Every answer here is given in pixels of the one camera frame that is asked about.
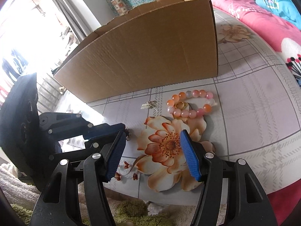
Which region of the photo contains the floral plaid tablecloth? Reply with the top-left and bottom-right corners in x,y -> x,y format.
60,12 -> 301,204

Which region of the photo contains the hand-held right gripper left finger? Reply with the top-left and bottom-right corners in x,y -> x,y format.
29,129 -> 127,226

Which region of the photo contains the white fluffy blanket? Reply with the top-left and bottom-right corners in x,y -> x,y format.
0,162 -> 165,226

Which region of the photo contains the pink floral quilt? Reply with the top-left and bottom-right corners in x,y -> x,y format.
202,0 -> 301,226

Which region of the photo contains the green shaggy cloth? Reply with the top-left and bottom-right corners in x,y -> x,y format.
11,200 -> 189,226

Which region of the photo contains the orange pink bead bracelet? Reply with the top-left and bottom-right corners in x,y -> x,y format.
166,89 -> 217,119

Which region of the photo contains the brown cardboard box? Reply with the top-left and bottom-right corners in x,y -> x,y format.
53,0 -> 219,104

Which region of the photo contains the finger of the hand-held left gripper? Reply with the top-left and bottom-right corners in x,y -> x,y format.
48,140 -> 113,170
40,112 -> 125,143

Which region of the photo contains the heart patterned roll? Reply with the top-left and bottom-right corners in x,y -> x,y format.
110,0 -> 128,16

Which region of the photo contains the blue cartoon blanket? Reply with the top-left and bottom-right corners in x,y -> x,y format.
256,0 -> 301,31

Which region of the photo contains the grey curtain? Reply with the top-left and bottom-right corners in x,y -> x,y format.
43,0 -> 103,43

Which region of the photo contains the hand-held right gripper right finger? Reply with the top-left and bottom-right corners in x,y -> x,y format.
180,129 -> 279,226

